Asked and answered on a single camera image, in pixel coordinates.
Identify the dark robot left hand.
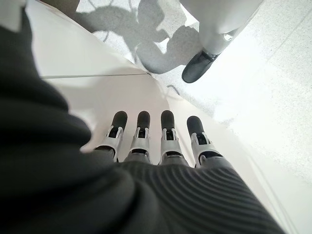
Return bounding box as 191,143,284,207
0,8,286,234

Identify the white glossy cabinet front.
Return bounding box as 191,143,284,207
24,0,295,234

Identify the black robot foot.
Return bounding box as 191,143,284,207
181,50,219,83

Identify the white robot leg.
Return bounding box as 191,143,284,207
179,0,264,56

